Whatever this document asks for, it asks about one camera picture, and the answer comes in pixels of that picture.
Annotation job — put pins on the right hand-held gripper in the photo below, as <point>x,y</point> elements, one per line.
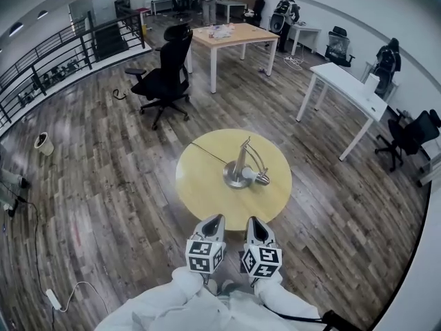
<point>262,260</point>

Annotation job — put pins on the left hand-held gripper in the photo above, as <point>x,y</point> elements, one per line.
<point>203,257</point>

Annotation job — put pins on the silver desk lamp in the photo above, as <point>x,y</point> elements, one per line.
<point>234,179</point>

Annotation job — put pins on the person's left forearm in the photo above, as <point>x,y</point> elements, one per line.
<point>187,285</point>

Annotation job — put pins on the person's right forearm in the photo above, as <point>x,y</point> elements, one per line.
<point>270,290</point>

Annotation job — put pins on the long white desk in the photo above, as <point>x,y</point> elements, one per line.
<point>344,81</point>

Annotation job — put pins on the rectangular wooden table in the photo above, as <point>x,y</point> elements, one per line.
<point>248,34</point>

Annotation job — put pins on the round yellow wooden table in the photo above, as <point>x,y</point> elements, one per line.
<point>203,188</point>

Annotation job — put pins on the person's grey shoe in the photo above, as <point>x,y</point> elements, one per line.
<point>227,286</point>

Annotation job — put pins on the person's white jacket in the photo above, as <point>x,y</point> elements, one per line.
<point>189,317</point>

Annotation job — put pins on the black device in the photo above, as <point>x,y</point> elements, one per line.
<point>334,321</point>

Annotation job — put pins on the black high-back office chair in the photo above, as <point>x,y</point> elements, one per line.
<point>172,67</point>

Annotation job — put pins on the white power strip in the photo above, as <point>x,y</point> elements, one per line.
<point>53,298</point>

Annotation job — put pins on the black armrest office chair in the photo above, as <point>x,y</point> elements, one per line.
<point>413,136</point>

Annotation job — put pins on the white low shelf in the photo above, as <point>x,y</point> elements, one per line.
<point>432,171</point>

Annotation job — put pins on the beige waste bin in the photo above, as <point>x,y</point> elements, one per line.
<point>44,145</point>

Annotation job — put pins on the white paper roll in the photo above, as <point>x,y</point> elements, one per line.
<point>372,83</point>

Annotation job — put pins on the pile of small plastic packets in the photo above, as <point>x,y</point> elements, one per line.
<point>220,31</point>

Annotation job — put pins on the black mesh office chair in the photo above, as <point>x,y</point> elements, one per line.
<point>339,48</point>

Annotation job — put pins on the black metal railing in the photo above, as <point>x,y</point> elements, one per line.
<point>103,36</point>

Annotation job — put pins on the black swivel chair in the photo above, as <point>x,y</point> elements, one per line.
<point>259,10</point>

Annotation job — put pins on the grey table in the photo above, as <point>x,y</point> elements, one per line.
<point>231,2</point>

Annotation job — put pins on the red top small table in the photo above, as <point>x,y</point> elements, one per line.
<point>143,10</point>

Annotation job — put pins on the white bench table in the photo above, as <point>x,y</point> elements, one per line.
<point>162,0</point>

